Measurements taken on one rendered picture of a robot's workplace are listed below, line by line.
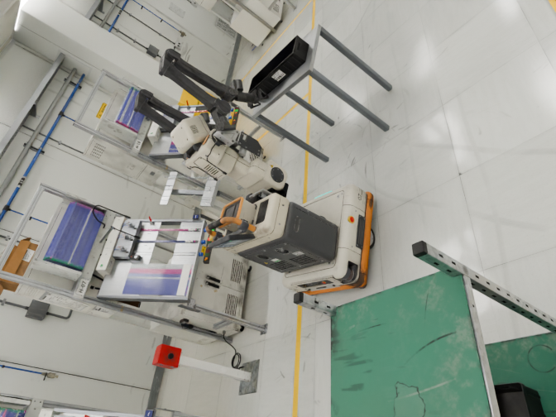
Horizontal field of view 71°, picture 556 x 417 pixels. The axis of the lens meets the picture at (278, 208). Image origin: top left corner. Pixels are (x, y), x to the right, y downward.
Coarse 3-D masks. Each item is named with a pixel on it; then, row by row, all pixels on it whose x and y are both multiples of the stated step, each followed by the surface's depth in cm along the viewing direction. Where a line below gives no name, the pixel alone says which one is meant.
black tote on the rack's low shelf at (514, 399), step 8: (504, 384) 120; (512, 384) 119; (520, 384) 117; (496, 392) 129; (504, 392) 128; (512, 392) 126; (520, 392) 124; (528, 392) 117; (536, 392) 121; (504, 400) 127; (512, 400) 125; (520, 400) 124; (528, 400) 115; (536, 400) 119; (504, 408) 126; (512, 408) 125; (520, 408) 123; (528, 408) 113; (536, 408) 117; (504, 416) 125; (512, 416) 124; (520, 416) 122; (528, 416) 120; (536, 416) 114; (544, 416) 117
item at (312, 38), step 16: (320, 32) 277; (336, 48) 287; (304, 64) 265; (288, 80) 277; (320, 80) 262; (384, 80) 308; (272, 96) 290; (288, 96) 340; (256, 112) 304; (320, 112) 355; (368, 112) 283; (272, 128) 317; (384, 128) 293; (304, 144) 331
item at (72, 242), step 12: (72, 204) 306; (72, 216) 302; (84, 216) 309; (96, 216) 314; (60, 228) 293; (72, 228) 299; (84, 228) 304; (96, 228) 310; (60, 240) 290; (72, 240) 295; (84, 240) 301; (48, 252) 283; (60, 252) 286; (72, 252) 291; (84, 252) 297; (60, 264) 287; (72, 264) 288; (84, 264) 293
